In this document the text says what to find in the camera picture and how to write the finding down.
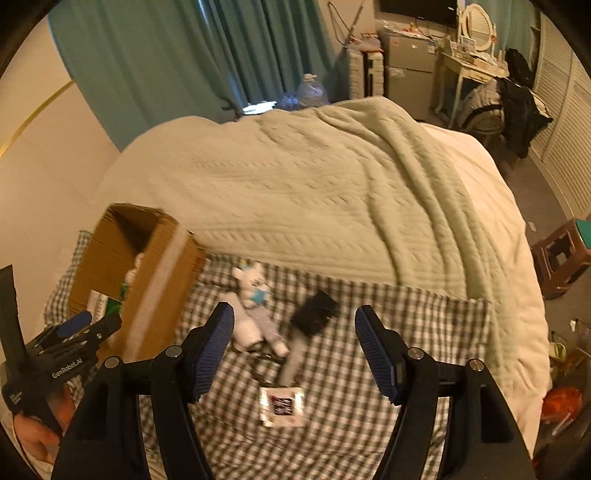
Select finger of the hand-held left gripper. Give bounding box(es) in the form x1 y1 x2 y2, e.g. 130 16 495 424
55 314 123 356
32 310 93 347

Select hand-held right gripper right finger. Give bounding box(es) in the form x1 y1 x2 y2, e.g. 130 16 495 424
355 305 532 480

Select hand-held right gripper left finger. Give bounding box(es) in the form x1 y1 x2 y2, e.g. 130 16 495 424
51 301 235 480

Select white medicine box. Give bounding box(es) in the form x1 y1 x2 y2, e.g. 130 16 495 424
88 290 112 319

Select green packet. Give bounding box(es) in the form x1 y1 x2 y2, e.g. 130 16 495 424
106 284 127 315

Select white plush toy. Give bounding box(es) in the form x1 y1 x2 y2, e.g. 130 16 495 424
231 261 289 356

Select white soft item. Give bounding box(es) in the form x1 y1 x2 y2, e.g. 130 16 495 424
126 251 146 284

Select large cardboard box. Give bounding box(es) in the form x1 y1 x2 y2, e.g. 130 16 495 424
68 203 207 365

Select black brush with grey handle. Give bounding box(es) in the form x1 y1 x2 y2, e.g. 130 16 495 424
278 290 341 385

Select white sachet with dark print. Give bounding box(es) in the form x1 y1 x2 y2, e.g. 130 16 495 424
259 385 306 428

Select person's left hand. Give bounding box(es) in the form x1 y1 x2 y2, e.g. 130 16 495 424
13 385 77 464

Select grey checked cloth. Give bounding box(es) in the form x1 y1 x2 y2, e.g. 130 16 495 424
44 230 492 480

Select pale green knit blanket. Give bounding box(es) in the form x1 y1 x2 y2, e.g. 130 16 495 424
191 96 511 301

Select orange bag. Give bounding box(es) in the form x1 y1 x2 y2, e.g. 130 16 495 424
542 387 583 423

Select brown stool with teal seat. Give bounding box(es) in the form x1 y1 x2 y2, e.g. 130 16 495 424
531 219 591 298

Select white padded jacket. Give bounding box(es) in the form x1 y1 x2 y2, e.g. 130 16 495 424
462 85 506 134

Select large clear water bottle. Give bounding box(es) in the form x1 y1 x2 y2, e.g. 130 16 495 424
295 74 329 109

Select black jacket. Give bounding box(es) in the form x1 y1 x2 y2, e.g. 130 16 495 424
496 48 555 160

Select teal curtain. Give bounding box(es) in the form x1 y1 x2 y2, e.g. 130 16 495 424
48 0 345 153

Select grey small fridge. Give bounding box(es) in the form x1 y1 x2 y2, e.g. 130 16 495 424
381 28 439 118

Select white vanity table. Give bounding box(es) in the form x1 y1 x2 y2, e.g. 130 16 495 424
434 39 509 125

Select white louvred closet doors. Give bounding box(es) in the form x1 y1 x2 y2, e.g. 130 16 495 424
529 9 591 222

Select white oval mirror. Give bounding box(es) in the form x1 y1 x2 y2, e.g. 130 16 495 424
459 4 495 54

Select black television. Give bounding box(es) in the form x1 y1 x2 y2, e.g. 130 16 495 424
379 0 458 26

